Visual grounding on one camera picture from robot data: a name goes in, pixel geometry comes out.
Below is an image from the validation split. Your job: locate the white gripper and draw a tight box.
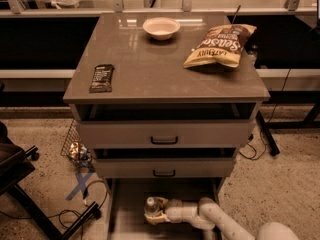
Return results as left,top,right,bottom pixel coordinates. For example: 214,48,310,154
145,197,183,225

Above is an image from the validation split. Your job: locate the clear plastic water bottle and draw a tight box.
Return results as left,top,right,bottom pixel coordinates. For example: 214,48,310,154
144,197,160,217

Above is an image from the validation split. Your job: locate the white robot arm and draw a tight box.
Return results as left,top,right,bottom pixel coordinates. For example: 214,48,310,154
144,197,299,240

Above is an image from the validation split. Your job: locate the grey bottom drawer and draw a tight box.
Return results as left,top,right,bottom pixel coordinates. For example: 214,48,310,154
107,178,222,240

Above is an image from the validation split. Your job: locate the grey drawer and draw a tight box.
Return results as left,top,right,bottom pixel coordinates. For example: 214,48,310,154
107,178,222,240
93,148,235,178
76,118,254,149

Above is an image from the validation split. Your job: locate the grey middle drawer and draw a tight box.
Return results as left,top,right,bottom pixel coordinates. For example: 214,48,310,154
93,148,235,178

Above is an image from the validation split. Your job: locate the grey drawer cabinet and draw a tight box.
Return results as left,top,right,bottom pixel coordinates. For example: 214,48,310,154
62,11,270,193

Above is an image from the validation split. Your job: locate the grey top drawer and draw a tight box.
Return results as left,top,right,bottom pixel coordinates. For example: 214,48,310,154
76,118,254,149

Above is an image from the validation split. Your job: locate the shiny foil wrapper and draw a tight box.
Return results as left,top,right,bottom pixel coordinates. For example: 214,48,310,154
68,141,92,162

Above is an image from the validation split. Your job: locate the black table leg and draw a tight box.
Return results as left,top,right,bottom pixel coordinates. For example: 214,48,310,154
256,112,280,157

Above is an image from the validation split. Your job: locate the black snack bar wrapper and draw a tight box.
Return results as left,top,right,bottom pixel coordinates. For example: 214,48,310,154
89,64,114,93

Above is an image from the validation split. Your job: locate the black chair base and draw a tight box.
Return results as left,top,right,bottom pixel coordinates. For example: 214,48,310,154
0,119,105,240

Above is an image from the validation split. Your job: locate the yellow brown chip bag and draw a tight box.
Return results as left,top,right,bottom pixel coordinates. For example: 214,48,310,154
183,24,256,68

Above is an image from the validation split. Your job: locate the white ceramic bowl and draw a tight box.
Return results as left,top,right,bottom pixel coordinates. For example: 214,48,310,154
143,17,180,41

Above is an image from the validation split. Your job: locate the black floor cable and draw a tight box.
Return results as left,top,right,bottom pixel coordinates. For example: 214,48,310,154
0,179,109,240

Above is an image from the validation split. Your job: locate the wire mesh basket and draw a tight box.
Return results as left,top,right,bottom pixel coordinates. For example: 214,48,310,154
60,121,92,168

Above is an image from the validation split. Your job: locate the black cable right floor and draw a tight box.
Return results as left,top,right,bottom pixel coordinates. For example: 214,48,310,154
238,133,268,161

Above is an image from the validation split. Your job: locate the metal shelf rail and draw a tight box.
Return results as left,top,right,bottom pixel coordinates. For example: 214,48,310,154
0,0,318,17

